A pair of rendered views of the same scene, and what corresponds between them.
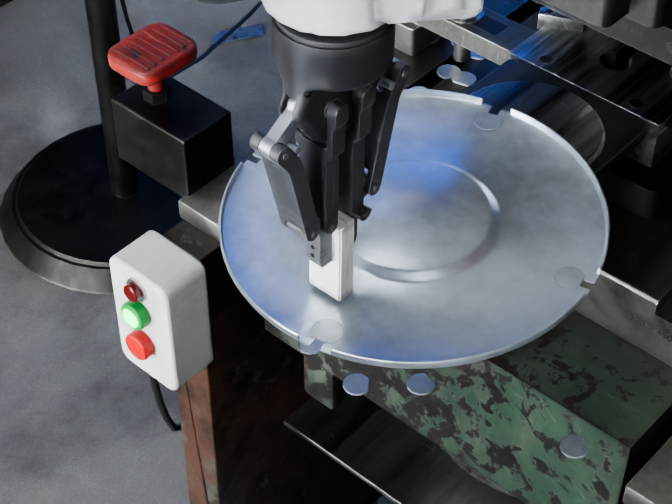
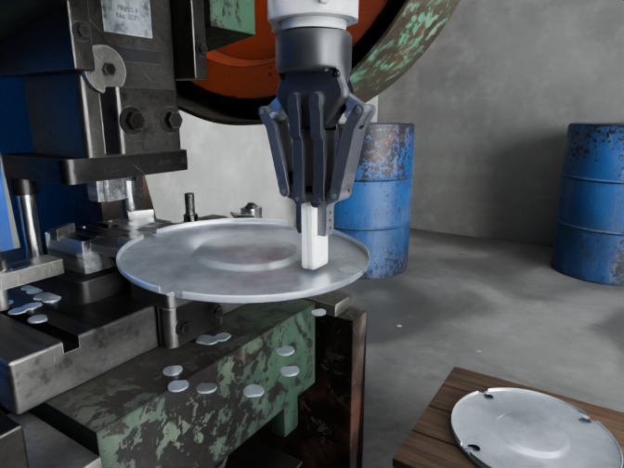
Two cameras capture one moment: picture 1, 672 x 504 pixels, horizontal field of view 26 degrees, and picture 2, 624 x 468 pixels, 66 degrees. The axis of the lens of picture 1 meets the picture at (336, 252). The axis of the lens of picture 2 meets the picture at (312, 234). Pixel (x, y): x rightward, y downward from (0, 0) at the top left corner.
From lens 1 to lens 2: 1.11 m
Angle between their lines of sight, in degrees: 86
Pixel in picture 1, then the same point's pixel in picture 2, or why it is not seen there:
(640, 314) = not seen: hidden behind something
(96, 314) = not seen: outside the picture
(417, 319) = (331, 252)
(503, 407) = (271, 356)
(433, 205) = (240, 243)
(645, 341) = not seen: hidden behind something
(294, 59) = (348, 47)
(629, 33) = (164, 165)
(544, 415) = (287, 332)
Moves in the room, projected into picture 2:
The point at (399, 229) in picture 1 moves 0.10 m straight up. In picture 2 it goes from (262, 250) to (260, 164)
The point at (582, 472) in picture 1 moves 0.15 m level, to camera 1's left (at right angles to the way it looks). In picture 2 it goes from (303, 344) to (318, 398)
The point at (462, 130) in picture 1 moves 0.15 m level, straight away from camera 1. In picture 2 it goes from (167, 242) to (44, 243)
